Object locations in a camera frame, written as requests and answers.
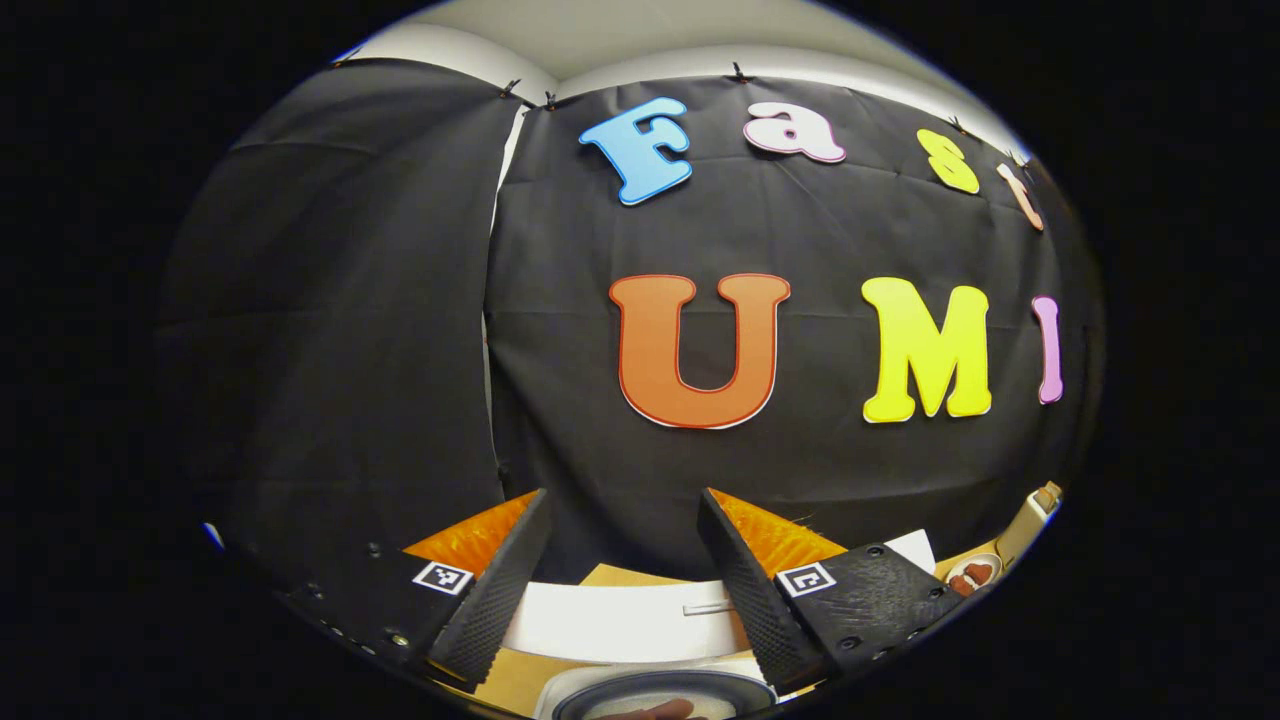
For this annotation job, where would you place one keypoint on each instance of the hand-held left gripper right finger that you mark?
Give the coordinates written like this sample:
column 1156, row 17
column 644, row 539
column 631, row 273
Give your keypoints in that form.
column 750, row 595

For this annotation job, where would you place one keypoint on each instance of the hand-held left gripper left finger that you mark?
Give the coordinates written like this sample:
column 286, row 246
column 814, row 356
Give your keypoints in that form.
column 500, row 595

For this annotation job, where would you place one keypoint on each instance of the white rice cooker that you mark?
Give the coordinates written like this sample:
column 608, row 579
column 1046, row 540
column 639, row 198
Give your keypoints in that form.
column 620, row 620

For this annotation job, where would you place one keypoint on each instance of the brown meat piece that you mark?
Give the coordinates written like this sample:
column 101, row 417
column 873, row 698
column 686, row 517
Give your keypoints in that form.
column 962, row 583
column 978, row 572

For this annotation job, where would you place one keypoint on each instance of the white round plate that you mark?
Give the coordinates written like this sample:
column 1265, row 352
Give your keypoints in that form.
column 995, row 565

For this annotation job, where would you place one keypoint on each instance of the white toaster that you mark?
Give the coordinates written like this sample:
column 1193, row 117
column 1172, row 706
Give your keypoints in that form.
column 1025, row 530

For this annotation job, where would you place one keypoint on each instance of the black backdrop cloth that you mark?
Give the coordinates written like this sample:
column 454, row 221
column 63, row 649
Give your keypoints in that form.
column 560, row 300

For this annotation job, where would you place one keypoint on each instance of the toasted bread slice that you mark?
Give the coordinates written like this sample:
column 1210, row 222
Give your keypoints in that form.
column 1048, row 492

